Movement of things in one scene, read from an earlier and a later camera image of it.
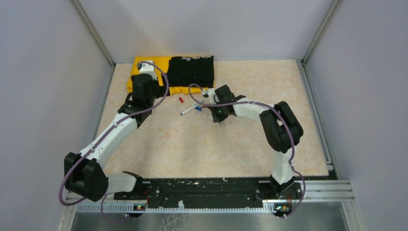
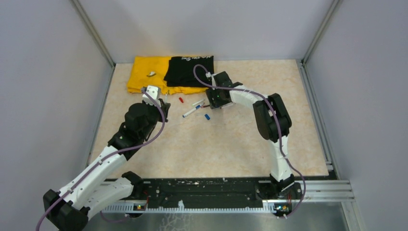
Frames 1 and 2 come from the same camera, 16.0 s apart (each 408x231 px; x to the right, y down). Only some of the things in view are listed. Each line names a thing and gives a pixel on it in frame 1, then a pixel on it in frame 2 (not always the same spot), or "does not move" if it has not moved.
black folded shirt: [183, 71] does not move
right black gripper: [216, 118] → [210, 94]
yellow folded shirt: [162, 66] does not move
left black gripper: [161, 90] → [165, 107]
